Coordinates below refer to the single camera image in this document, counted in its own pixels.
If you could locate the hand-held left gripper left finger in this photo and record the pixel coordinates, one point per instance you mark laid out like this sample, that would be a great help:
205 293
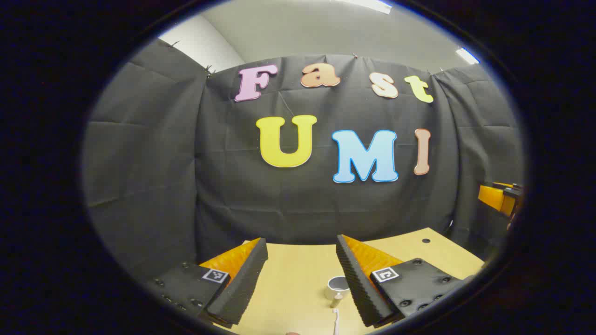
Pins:
247 279

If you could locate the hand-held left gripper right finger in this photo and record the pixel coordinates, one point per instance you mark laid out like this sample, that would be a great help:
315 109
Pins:
356 288

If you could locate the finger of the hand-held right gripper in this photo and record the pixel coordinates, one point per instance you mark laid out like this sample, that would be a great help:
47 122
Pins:
493 197

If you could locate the white cup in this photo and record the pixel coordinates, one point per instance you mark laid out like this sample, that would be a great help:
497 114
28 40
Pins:
331 293

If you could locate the white toothbrush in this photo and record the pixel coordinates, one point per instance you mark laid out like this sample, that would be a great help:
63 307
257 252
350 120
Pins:
335 321

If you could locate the light wooden desktop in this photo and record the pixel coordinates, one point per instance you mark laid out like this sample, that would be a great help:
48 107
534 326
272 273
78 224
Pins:
293 279

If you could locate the black backdrop cloth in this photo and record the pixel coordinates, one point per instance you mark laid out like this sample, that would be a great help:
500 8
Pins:
186 163

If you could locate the ceiling light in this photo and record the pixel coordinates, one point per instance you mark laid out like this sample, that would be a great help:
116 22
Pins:
467 56
368 4

